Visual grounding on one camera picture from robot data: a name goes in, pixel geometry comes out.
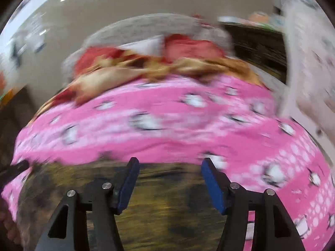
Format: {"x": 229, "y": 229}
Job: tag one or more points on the red and orange blanket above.
{"x": 130, "y": 68}

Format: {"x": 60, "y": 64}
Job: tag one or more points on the white plastic chair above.
{"x": 308, "y": 70}

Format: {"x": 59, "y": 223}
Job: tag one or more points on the dark wooden dresser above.
{"x": 256, "y": 49}

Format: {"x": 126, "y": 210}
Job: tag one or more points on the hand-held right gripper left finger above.
{"x": 128, "y": 184}

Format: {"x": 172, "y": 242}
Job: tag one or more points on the dark wooden cabinet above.
{"x": 10, "y": 128}

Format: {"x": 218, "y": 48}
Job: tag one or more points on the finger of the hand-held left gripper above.
{"x": 15, "y": 169}

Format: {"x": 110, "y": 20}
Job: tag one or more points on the brown floral shirt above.
{"x": 162, "y": 201}

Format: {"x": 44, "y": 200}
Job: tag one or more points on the pink penguin blanket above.
{"x": 183, "y": 125}

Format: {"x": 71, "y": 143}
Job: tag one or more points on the white pillow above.
{"x": 149, "y": 45}

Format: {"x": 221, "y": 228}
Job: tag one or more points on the person's left hand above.
{"x": 9, "y": 227}

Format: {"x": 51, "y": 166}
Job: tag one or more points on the orange and green bag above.
{"x": 4, "y": 86}

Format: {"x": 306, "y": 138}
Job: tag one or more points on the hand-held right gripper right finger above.
{"x": 213, "y": 187}

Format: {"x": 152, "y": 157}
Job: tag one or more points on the pile of colourful packets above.
{"x": 256, "y": 18}

